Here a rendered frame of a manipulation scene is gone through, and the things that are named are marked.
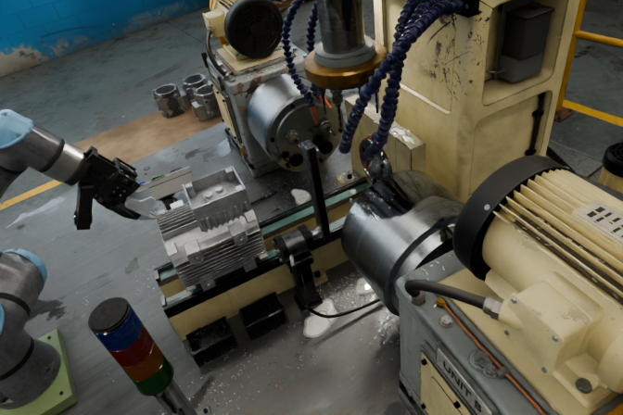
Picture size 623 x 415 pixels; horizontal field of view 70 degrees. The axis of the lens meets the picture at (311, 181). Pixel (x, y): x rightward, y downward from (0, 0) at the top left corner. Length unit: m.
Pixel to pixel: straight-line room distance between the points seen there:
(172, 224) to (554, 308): 0.75
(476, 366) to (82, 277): 1.15
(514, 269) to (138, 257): 1.12
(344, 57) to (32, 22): 5.64
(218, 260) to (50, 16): 5.56
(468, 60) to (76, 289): 1.19
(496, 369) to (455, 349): 0.05
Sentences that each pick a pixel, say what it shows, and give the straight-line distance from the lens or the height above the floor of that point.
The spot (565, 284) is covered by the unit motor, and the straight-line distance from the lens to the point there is 0.54.
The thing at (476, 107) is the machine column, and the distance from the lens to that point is 1.02.
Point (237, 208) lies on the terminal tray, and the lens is 0.98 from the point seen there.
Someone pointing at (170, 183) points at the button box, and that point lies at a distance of 1.20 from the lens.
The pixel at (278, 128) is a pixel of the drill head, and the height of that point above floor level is 1.10.
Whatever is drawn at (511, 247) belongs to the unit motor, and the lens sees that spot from 0.57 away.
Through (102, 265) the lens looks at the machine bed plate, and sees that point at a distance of 1.49.
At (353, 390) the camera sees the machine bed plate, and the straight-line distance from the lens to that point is 1.02.
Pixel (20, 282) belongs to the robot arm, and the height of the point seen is 1.02.
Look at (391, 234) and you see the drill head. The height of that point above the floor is 1.14.
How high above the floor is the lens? 1.72
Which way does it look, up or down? 38 degrees down
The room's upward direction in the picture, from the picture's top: 11 degrees counter-clockwise
